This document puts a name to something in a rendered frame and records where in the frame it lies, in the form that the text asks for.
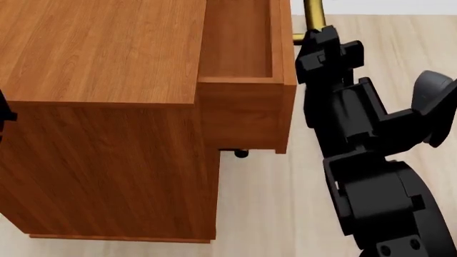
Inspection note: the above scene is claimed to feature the wooden cabinet drawer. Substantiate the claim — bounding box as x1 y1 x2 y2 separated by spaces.
197 0 298 156

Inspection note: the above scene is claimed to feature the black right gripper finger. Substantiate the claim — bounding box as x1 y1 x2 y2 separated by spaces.
295 25 346 84
339 40 366 81

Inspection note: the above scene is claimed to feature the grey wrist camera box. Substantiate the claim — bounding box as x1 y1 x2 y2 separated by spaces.
410 69 457 148

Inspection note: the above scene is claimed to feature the wooden cabinet body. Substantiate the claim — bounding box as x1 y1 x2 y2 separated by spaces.
0 0 223 244

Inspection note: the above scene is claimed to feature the brass drawer handle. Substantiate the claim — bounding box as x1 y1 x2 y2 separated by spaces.
292 0 326 46

